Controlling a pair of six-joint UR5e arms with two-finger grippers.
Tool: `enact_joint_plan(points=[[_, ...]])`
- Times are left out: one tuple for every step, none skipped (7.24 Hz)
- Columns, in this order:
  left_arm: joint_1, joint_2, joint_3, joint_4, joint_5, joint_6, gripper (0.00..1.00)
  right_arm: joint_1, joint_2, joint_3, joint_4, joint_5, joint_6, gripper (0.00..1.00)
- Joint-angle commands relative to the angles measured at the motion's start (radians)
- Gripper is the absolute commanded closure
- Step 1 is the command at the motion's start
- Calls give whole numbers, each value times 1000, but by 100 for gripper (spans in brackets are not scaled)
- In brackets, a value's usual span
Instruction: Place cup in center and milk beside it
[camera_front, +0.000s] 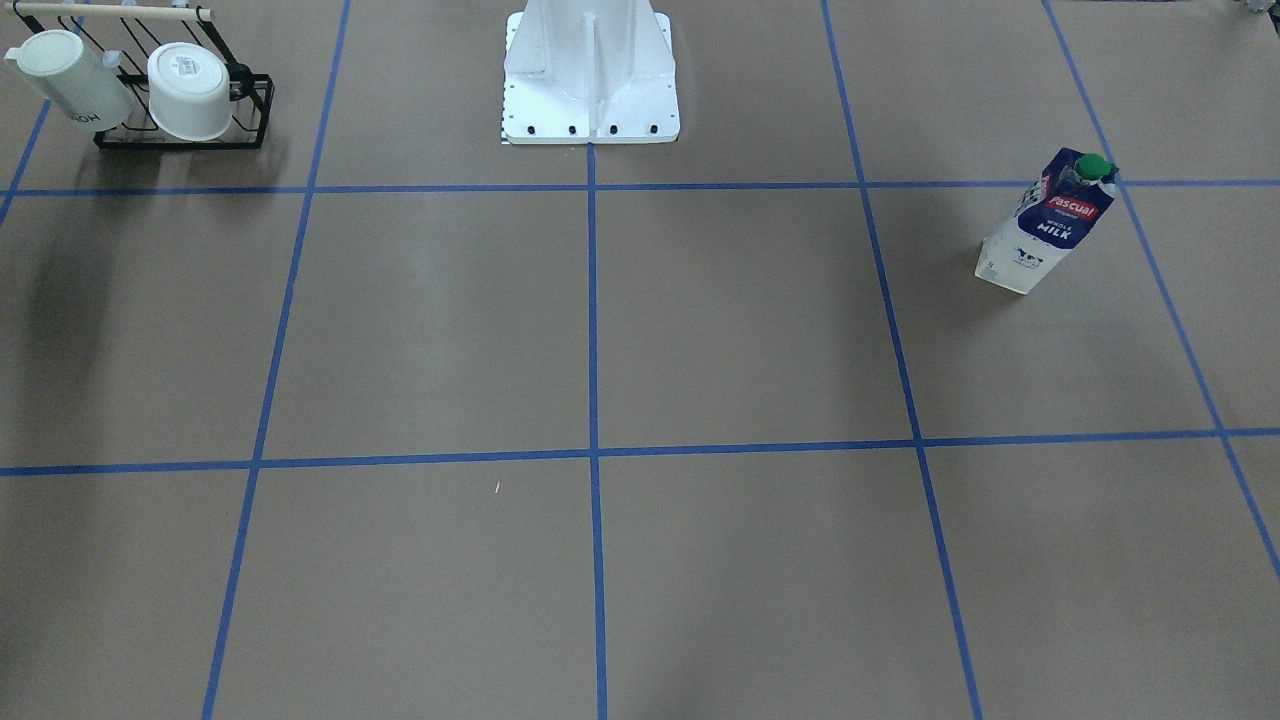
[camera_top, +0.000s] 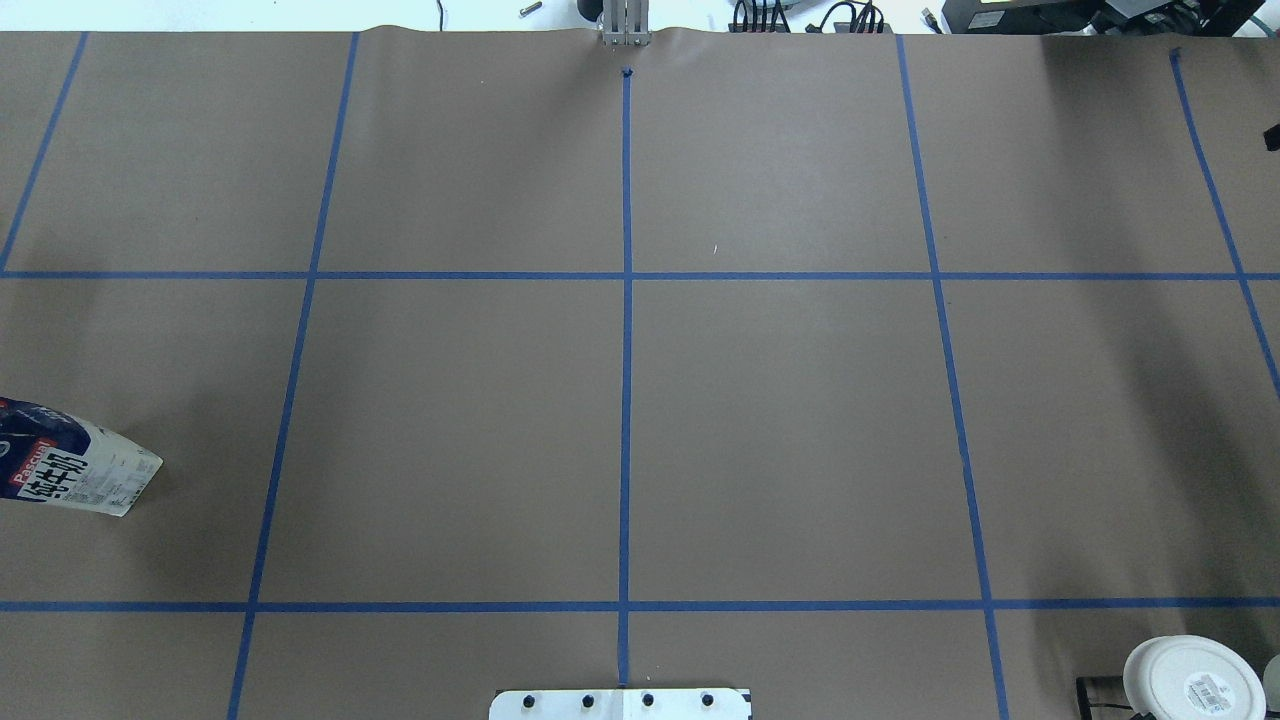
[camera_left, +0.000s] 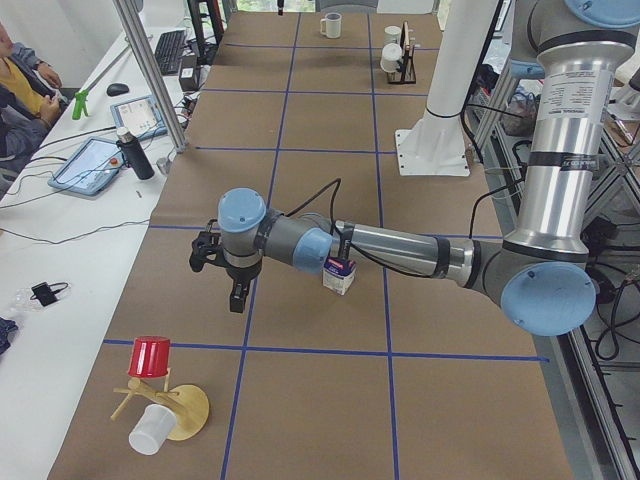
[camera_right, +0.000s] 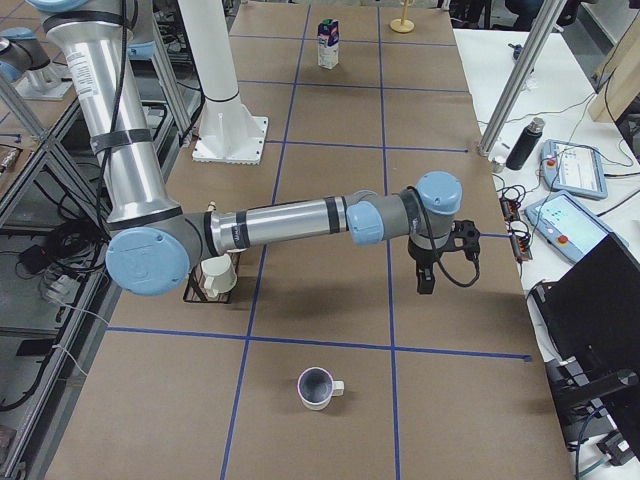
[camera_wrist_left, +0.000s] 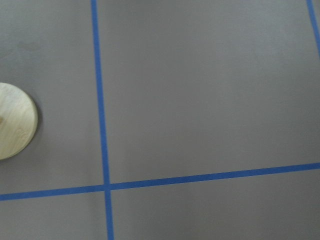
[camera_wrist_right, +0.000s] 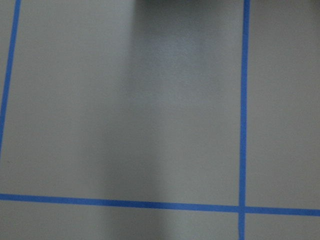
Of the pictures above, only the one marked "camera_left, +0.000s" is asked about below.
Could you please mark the black water bottle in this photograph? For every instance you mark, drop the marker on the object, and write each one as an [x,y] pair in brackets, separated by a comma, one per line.
[133,153]

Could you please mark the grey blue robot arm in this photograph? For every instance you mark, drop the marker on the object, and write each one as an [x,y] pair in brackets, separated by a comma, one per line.
[536,275]

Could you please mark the small black adapter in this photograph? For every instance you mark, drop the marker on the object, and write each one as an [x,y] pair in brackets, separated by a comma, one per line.
[47,293]

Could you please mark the seated person yellow shirt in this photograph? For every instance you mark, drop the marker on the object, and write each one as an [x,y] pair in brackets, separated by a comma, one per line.
[31,102]

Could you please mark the white mug on rack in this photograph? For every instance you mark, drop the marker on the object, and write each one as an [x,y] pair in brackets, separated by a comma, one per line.
[392,34]
[391,55]

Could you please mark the blue teach pendant tablet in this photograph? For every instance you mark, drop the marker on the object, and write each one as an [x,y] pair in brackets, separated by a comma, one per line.
[90,169]

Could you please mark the green plastic clamp tool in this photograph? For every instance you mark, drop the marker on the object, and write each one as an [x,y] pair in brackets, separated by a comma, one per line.
[80,104]

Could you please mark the black computer mouse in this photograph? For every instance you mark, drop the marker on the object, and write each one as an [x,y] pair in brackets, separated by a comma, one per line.
[116,89]

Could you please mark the wooden cup tree stand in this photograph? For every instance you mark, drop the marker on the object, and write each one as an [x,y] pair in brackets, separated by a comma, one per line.
[188,402]

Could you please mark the aluminium frame post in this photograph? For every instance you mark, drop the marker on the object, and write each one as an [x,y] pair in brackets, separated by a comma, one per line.
[136,34]

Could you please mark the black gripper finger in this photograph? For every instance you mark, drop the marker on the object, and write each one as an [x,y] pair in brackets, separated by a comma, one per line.
[238,295]

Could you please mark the white plastic cup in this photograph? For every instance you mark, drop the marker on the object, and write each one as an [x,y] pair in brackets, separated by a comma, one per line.
[152,429]

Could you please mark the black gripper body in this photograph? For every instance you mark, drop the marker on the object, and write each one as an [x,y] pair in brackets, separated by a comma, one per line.
[241,273]

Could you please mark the black wire mug rack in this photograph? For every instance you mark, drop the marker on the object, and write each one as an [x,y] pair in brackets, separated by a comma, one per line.
[405,74]

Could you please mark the black keyboard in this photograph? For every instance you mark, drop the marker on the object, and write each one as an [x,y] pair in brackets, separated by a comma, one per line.
[168,51]

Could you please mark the blue white milk carton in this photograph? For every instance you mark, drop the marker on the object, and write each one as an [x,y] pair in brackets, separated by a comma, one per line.
[338,274]

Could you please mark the black power box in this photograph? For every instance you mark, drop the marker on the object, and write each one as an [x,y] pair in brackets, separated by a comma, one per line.
[189,73]

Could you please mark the red plastic cup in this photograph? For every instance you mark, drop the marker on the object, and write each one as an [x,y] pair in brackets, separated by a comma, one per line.
[150,357]

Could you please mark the white ceramic mug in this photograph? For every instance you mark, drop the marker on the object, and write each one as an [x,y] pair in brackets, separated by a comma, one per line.
[330,25]

